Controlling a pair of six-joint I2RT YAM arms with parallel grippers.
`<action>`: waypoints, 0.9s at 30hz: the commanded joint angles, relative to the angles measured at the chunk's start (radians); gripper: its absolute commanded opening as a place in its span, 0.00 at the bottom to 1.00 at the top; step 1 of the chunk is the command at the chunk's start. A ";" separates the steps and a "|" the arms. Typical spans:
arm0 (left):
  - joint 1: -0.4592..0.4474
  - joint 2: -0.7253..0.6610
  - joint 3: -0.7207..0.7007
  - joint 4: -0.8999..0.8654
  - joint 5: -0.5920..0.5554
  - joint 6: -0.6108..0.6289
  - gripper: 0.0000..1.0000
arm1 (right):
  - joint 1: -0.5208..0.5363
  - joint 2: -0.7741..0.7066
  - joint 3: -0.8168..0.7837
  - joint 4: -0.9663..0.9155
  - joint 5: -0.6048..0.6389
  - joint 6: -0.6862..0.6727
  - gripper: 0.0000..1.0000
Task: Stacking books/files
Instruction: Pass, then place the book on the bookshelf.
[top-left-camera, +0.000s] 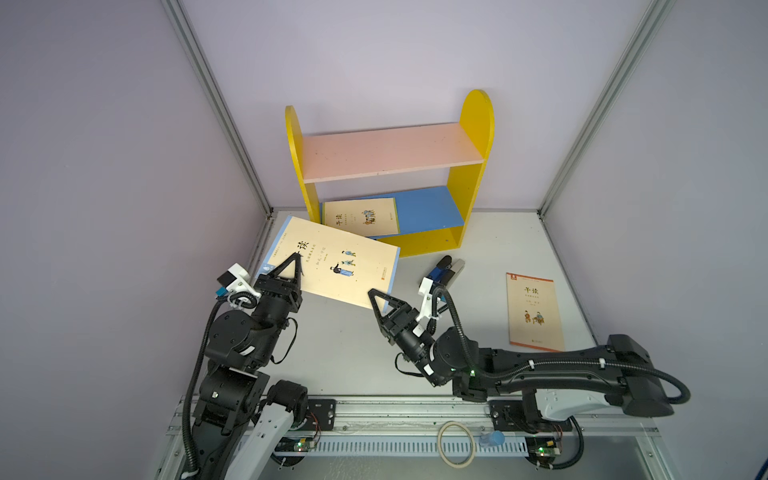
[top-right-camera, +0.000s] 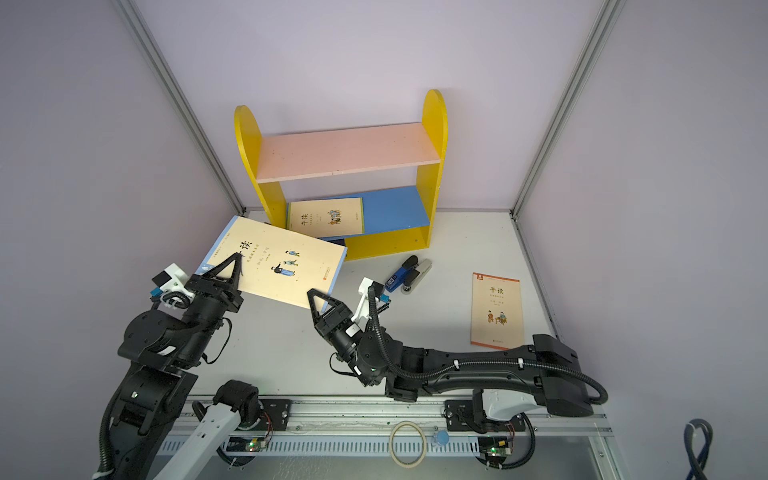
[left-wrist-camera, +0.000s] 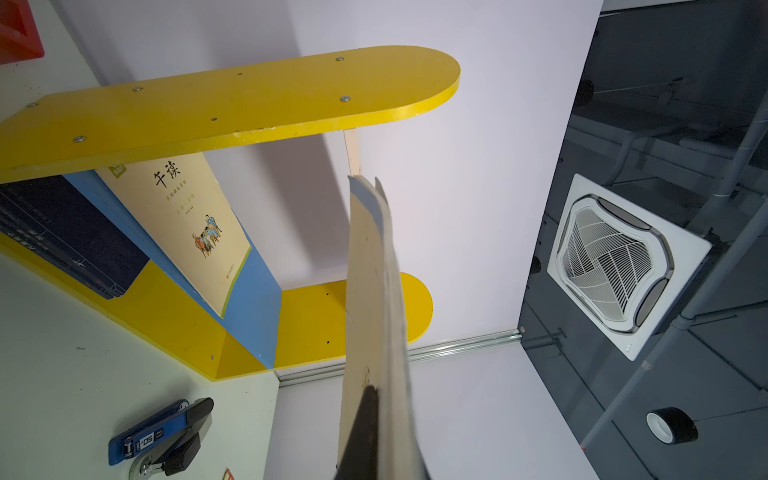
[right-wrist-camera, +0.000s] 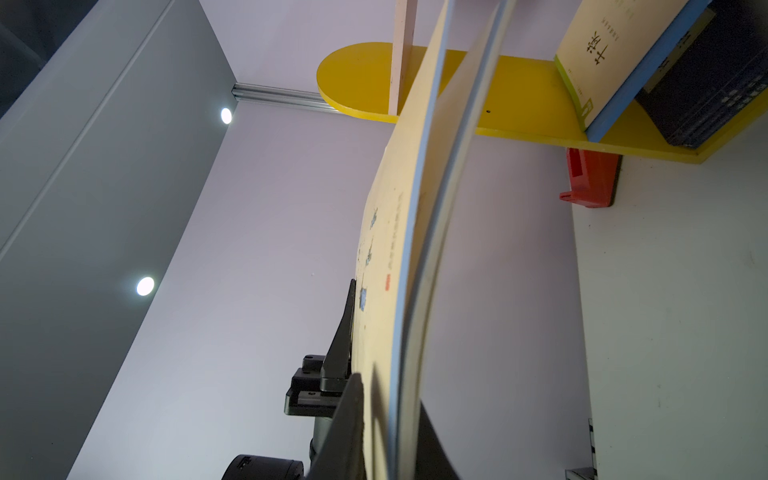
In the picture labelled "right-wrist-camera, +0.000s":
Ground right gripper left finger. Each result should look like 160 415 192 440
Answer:
306 373 366 480

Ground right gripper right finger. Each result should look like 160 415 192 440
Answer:
414 404 459 480

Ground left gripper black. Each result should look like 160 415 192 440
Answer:
283 279 356 417

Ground beige book blue edge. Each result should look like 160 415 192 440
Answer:
351 1 514 479

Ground beige book green edge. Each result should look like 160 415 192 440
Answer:
555 0 686 130

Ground dark purple book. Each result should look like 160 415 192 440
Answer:
636 1 767 148

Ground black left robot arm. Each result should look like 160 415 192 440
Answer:
223 280 366 479

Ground red tape dispenser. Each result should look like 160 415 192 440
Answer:
559 148 623 209

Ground yellow shelf pink blue boards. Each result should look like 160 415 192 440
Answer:
316 0 768 165

